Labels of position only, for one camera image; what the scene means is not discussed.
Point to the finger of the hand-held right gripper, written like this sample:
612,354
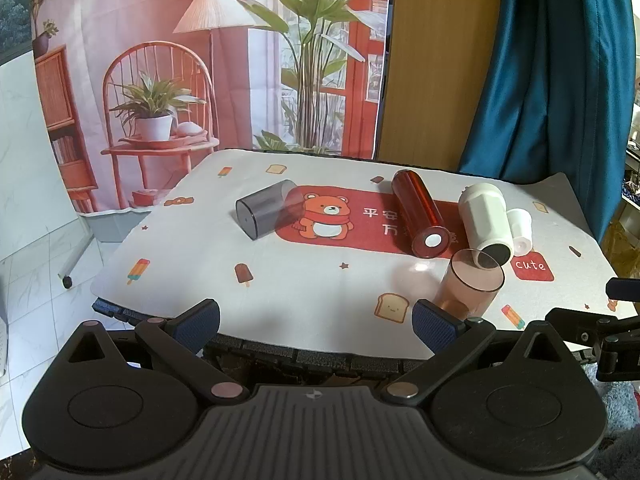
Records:
595,332
625,289

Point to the white wheeled stand leg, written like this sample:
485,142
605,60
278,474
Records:
75,260

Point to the white faceted cup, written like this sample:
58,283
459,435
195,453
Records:
484,217

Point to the wooden board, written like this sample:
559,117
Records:
435,60

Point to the printed room backdrop cloth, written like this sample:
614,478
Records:
165,60

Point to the red cylindrical cup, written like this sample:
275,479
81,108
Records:
419,210

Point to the blue curtain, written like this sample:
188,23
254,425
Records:
550,85

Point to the grey transparent cup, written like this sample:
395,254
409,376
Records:
262,207

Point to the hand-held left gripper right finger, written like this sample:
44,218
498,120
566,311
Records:
434,327

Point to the brown translucent cup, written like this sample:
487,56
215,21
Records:
467,287

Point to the small white cup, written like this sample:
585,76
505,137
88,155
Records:
520,227

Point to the grey fluffy cloth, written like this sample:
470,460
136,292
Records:
620,410

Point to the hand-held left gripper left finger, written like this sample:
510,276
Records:
199,321

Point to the printed bear table mat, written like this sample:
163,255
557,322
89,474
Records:
210,255

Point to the black foam table pad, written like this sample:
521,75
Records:
310,357

